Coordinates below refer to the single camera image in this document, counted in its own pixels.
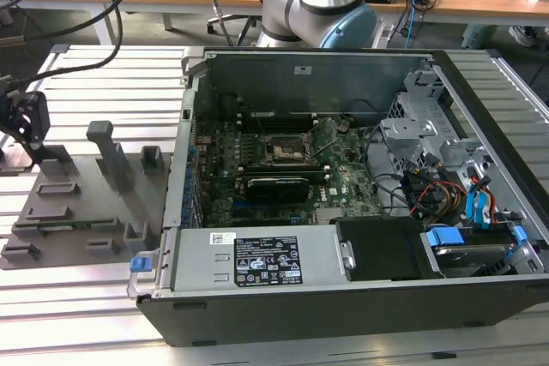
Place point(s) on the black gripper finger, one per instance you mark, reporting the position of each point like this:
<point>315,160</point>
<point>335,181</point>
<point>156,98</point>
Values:
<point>38,117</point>

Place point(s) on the thin metal locking lever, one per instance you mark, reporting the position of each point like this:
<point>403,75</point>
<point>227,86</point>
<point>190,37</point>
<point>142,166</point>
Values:
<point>324,148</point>
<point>257,121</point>

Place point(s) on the CPU socket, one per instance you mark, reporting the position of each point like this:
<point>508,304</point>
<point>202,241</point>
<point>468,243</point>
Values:
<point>288,152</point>

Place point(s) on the grey parts rack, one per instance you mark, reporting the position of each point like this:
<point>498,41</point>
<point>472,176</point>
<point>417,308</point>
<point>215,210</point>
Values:
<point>94,211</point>

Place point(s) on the blue case latch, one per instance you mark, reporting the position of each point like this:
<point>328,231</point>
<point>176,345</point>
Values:
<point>139,264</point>

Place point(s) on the office chair base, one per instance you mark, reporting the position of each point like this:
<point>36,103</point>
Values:
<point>223,20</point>

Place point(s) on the grey power supply unit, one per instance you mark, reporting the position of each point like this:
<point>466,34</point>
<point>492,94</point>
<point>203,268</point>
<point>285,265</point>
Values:
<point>201,263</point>

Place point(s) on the blue expansion slot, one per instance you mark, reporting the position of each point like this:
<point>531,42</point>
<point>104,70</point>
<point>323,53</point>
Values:
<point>240,204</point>

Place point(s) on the black graphics card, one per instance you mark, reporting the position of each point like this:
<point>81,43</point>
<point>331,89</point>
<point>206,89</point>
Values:
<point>279,189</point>

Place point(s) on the round coin battery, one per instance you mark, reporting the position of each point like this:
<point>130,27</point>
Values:
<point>342,127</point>

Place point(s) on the green motherboard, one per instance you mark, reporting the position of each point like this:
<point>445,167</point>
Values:
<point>343,177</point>

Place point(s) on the black open PC case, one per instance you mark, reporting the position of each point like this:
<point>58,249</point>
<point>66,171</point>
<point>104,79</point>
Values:
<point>300,319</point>

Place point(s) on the silver metal drive cage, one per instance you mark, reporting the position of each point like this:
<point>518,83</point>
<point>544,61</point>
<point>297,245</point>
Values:
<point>412,134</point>

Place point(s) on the pale green trouser leg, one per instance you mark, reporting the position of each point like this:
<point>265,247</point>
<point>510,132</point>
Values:
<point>478,36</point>

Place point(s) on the hard disk in blue carrier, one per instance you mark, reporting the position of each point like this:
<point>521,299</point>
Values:
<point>467,254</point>

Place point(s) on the white sneaker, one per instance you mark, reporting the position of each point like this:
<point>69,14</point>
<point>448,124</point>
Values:
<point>522,36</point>

